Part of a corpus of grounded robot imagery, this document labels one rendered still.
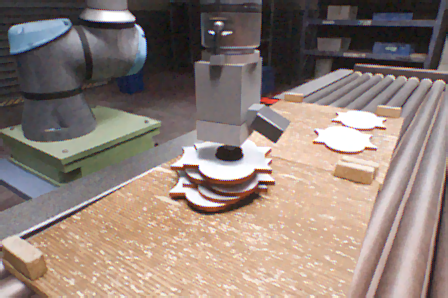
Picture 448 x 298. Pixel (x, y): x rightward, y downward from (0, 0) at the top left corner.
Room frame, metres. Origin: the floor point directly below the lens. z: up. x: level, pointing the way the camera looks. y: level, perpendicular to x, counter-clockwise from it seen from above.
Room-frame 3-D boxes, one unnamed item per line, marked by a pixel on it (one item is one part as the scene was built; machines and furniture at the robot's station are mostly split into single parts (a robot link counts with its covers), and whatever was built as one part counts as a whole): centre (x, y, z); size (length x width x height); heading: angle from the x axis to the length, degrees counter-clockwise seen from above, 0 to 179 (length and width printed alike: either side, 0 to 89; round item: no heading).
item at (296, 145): (0.70, -0.23, 0.93); 0.41 x 0.35 x 0.02; 147
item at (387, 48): (4.71, -2.53, 0.72); 0.50 x 0.38 x 0.16; 49
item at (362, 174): (0.44, -0.22, 0.95); 0.06 x 0.02 x 0.03; 58
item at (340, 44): (5.17, -1.78, 0.74); 0.44 x 0.36 x 0.20; 42
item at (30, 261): (0.25, 0.22, 0.95); 0.06 x 0.02 x 0.03; 58
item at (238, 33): (0.41, -0.01, 1.17); 0.08 x 0.08 x 0.05
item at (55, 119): (0.65, 0.37, 1.00); 0.15 x 0.15 x 0.10
